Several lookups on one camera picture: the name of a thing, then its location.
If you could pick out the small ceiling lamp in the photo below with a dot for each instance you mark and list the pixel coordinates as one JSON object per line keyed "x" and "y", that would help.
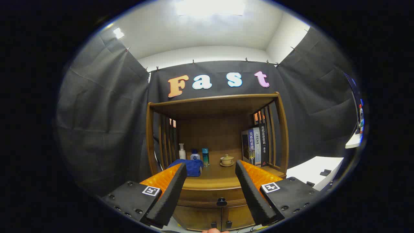
{"x": 118, "y": 32}

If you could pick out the white bottle with blue cap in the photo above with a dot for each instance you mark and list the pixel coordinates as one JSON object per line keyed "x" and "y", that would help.
{"x": 195, "y": 156}

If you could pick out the beige lidded teacup with saucer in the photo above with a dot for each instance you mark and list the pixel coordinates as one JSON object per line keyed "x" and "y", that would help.
{"x": 227, "y": 160}

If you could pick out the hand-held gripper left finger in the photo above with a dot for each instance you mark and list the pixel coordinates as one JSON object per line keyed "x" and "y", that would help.
{"x": 171, "y": 197}

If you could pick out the wooden cabinet door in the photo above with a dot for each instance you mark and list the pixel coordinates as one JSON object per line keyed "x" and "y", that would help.
{"x": 237, "y": 215}
{"x": 197, "y": 216}

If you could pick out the white cabinet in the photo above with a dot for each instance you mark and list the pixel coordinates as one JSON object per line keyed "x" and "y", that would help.
{"x": 307, "y": 170}

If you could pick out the teal transparent bottle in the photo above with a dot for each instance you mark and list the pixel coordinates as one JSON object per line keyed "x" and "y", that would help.
{"x": 205, "y": 158}

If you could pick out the wooden countertop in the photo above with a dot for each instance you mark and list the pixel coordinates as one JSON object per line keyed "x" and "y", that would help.
{"x": 220, "y": 176}

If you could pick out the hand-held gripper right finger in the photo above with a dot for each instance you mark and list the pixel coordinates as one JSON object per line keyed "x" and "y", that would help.
{"x": 252, "y": 197}

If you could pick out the white pump bottle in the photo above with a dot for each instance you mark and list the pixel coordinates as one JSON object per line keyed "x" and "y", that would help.
{"x": 182, "y": 153}

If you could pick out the bottle with coloured label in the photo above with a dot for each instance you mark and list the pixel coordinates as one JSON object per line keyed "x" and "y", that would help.
{"x": 361, "y": 119}

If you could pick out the white wall shelf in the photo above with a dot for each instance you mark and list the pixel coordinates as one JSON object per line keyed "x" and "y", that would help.
{"x": 353, "y": 141}

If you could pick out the wooden drawer with black knob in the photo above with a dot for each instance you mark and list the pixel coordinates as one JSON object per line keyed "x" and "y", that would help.
{"x": 207, "y": 195}

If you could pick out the ceiling light panel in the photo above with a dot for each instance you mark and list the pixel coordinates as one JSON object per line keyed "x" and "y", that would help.
{"x": 210, "y": 7}

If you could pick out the book with blue spine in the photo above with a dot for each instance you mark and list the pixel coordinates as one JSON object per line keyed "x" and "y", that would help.
{"x": 251, "y": 145}

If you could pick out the blue folded towel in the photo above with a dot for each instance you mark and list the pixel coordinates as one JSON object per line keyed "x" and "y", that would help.
{"x": 194, "y": 168}

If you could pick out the wooden cabinet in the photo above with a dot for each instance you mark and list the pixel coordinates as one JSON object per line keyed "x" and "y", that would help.
{"x": 213, "y": 129}

